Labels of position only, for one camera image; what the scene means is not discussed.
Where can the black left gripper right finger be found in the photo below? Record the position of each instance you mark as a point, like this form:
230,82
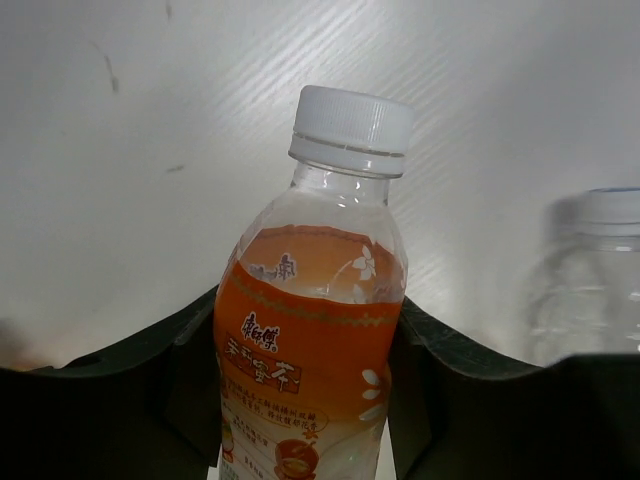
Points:
460,410

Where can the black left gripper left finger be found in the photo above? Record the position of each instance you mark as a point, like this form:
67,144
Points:
146,407

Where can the large clear plastic bottle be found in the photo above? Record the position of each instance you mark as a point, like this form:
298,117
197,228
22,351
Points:
583,296

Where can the orange label tea bottle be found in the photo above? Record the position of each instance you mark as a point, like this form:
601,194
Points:
307,308

